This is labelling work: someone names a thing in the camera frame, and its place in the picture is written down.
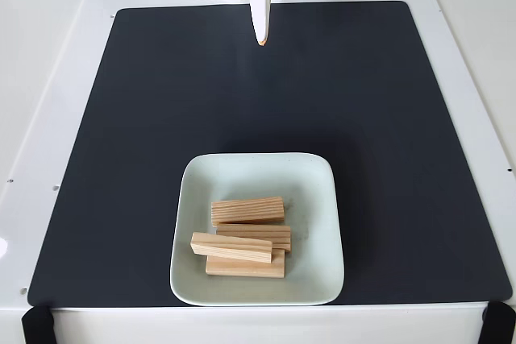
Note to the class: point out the grooved wooden block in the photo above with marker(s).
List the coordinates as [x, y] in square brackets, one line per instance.
[278, 235]
[231, 248]
[248, 210]
[242, 268]

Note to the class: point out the pale green square plate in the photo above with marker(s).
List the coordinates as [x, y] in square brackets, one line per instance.
[314, 207]

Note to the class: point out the black rubber mat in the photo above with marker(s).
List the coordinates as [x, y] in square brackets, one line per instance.
[121, 158]

